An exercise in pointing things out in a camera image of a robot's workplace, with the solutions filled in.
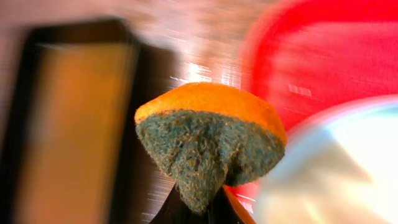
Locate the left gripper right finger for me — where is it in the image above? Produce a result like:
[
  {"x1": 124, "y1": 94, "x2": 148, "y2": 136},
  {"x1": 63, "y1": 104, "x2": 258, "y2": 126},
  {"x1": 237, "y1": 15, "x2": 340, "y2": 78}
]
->
[{"x1": 206, "y1": 188, "x2": 244, "y2": 224}]

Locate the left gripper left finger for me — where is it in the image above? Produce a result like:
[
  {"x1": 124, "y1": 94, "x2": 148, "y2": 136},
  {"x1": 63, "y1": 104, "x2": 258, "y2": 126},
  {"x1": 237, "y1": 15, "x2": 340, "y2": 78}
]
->
[{"x1": 149, "y1": 185, "x2": 192, "y2": 224}]

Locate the orange green sponge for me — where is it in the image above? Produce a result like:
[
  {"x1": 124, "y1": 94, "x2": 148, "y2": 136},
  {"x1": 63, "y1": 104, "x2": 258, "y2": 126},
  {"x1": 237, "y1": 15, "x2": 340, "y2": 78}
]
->
[{"x1": 134, "y1": 82, "x2": 287, "y2": 223}]

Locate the red plastic tray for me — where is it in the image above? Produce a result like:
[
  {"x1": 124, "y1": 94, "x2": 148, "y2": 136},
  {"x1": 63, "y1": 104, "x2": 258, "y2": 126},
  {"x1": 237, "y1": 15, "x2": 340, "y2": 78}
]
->
[{"x1": 233, "y1": 0, "x2": 397, "y2": 215}]

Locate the black water basin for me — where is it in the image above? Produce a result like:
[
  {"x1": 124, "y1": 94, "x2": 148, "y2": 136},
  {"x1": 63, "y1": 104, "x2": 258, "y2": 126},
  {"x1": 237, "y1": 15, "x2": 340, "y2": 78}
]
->
[{"x1": 1, "y1": 18, "x2": 177, "y2": 223}]

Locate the right light blue plate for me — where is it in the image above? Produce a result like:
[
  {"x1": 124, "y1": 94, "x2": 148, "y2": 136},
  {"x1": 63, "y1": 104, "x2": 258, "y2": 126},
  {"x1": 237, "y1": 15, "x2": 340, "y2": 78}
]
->
[{"x1": 254, "y1": 95, "x2": 397, "y2": 224}]

